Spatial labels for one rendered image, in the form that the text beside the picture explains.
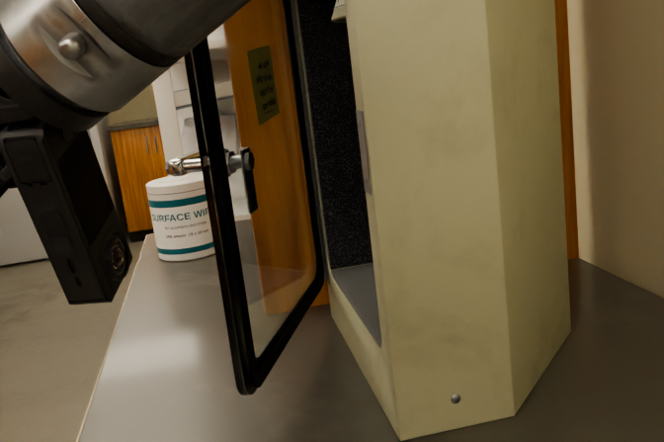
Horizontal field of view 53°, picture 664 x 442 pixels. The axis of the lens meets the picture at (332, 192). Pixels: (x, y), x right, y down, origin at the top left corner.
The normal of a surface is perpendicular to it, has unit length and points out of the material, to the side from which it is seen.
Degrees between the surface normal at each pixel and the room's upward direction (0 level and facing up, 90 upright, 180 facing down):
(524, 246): 90
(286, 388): 0
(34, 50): 98
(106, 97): 142
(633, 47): 90
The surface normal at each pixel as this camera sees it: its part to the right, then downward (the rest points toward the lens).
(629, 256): -0.97, 0.15
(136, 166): 0.19, 0.17
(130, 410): -0.11, -0.97
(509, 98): 0.82, 0.01
